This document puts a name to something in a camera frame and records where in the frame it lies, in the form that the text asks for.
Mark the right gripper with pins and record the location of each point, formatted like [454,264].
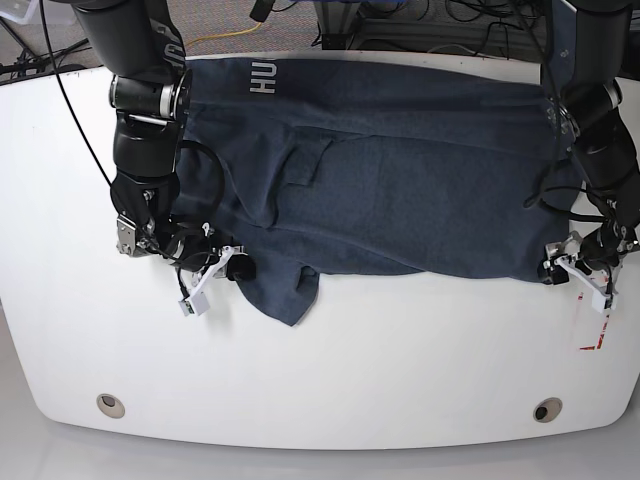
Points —
[197,249]

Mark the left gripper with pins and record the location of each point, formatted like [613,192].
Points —
[595,259]

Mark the dark blue T-shirt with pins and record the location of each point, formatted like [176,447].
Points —
[329,166]

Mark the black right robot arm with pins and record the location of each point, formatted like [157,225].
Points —
[150,92]

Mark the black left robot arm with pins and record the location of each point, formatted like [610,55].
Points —
[584,52]

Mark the red tape rectangle marking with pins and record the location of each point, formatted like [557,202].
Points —
[589,325]

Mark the black tripod stand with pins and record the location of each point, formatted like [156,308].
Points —
[30,64]

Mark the clear plastic storage box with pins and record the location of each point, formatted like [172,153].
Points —
[27,12]

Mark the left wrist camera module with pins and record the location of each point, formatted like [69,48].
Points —
[602,301]

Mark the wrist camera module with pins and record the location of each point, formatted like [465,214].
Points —
[602,301]
[194,305]

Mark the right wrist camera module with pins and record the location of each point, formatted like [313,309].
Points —
[194,305]

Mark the right table cable grommet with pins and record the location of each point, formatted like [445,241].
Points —
[548,410]

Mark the table cable grommet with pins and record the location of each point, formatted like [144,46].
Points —
[110,406]
[548,410]

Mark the left table cable grommet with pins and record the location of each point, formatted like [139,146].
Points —
[110,406]

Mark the metal equipment frame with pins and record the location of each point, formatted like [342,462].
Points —
[350,25]

